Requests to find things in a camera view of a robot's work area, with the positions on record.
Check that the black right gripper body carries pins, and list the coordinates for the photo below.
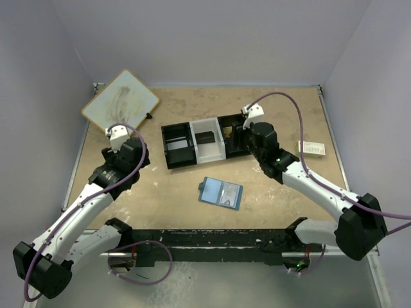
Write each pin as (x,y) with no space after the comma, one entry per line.
(243,131)

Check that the blue leather card holder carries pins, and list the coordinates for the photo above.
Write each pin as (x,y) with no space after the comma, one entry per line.
(220,193)

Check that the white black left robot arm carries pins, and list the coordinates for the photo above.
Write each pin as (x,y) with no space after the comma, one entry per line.
(46,265)

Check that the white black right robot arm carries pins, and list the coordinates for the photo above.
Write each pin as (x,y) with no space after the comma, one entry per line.
(356,228)

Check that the gold card in tray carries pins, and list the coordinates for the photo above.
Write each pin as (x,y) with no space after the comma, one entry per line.
(227,131)

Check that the small white card box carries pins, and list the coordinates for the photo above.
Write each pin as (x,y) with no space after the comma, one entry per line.
(311,149)

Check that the white card in tray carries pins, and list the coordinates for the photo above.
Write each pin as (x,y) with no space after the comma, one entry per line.
(174,145)

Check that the black card in tray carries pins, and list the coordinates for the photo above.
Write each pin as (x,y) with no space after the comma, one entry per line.
(205,137)

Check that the yellow-framed whiteboard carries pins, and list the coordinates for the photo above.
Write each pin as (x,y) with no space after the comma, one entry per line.
(123,100)

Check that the black and white tray organizer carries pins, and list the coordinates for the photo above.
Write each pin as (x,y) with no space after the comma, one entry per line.
(196,154)

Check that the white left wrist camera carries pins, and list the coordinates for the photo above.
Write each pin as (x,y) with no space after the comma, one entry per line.
(117,135)

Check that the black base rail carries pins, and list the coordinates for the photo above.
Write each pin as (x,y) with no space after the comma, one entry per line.
(267,246)

